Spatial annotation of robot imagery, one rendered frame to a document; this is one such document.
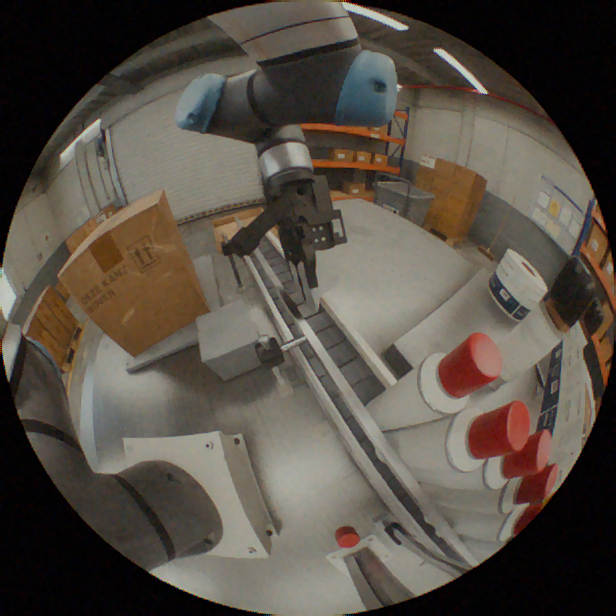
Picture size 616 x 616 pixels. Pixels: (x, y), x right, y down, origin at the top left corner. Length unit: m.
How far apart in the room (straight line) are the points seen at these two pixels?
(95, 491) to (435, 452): 0.26
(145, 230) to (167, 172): 3.99
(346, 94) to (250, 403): 0.40
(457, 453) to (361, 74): 0.25
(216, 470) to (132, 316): 0.32
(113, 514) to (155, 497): 0.07
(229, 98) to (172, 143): 4.11
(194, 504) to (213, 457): 0.07
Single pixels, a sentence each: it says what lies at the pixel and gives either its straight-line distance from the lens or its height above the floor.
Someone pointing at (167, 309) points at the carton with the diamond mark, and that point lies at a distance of 0.43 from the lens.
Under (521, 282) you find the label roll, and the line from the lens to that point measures 0.67.
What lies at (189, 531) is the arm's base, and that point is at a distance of 0.25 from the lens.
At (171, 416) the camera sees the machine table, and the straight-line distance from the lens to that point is 0.42.
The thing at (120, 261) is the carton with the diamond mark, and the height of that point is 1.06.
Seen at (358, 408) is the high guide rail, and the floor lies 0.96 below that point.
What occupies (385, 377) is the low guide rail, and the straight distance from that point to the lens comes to 0.28.
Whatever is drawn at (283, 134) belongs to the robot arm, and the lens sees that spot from 0.29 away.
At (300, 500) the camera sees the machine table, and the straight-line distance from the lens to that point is 0.34.
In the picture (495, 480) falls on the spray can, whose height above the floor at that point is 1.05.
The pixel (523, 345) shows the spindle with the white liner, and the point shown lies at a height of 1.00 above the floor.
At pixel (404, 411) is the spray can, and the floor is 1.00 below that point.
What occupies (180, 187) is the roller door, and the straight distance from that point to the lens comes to 4.28.
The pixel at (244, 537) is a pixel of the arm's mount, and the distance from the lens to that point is 0.29.
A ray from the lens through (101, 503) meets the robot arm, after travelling 0.20.
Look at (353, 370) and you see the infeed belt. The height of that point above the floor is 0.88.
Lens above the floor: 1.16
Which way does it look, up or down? 50 degrees down
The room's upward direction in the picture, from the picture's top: straight up
